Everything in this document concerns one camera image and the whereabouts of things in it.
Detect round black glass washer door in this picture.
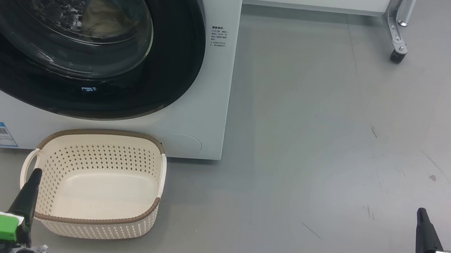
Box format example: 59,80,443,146
0,0,214,137

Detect cream laundry basket brown rim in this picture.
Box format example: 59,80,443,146
12,115,172,251

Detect beige clothes in drum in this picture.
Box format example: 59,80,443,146
78,0,146,46

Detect white front-load washing machine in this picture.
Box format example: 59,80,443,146
0,0,248,185

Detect chrome leg with caster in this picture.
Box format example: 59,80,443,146
375,0,418,66

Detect printed warning text label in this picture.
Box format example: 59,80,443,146
208,25,230,49

